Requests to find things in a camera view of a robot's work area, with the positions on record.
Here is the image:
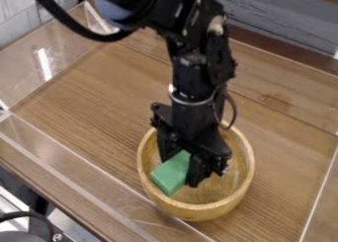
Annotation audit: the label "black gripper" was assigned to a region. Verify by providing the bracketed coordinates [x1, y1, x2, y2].
[151, 91, 236, 188]

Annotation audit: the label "green rectangular block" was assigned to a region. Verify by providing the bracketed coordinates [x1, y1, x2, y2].
[151, 150, 190, 196]

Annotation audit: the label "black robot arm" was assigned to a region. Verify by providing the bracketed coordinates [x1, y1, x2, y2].
[36, 0, 236, 188]

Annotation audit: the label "wooden brown bowl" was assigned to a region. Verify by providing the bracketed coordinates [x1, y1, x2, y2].
[137, 128, 255, 221]

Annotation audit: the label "clear acrylic enclosure walls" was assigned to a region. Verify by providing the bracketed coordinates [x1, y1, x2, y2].
[0, 0, 338, 242]

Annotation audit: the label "black table mount bracket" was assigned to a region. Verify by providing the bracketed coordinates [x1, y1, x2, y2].
[28, 201, 75, 242]

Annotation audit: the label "black cable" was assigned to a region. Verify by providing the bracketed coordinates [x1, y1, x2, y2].
[0, 211, 55, 242]

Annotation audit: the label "clear acrylic corner bracket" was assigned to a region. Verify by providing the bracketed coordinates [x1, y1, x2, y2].
[83, 1, 119, 35]

